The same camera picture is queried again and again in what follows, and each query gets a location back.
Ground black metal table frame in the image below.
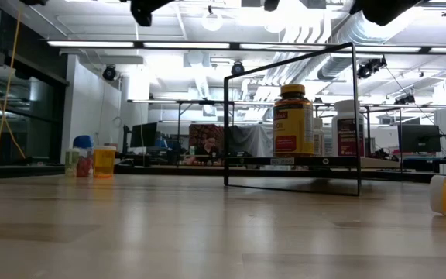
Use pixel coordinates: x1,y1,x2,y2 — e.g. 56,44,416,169
0,164,446,184

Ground amber bottle with yellow cap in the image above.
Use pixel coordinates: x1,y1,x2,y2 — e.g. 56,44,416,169
272,83,316,157

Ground pale green vial white cap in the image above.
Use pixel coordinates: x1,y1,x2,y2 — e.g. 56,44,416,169
64,148,81,178

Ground patterned wall hanging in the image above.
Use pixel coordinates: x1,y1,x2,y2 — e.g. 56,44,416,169
188,123,226,156

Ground large white bottle maroon label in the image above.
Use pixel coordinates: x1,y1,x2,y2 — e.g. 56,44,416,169
331,99,366,157

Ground wide orange vial white cap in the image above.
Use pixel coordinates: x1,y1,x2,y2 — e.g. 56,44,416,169
92,145,117,180

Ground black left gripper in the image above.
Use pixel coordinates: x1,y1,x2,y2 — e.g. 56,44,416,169
129,0,176,27

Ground black monitor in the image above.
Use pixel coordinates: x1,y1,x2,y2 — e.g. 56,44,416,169
129,122,158,148
397,123,442,153

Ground person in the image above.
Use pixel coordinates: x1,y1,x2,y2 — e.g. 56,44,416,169
197,135,221,166

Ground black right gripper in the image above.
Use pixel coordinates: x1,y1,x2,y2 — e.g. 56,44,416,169
348,0,421,26

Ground black ceiling spotlight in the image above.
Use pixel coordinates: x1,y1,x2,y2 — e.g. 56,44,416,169
230,60,246,78
102,64,118,82

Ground white medicine bottle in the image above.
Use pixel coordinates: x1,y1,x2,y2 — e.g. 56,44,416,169
313,117,325,157

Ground grey cloth cover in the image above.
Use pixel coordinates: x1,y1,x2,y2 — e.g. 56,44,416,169
228,124,274,158

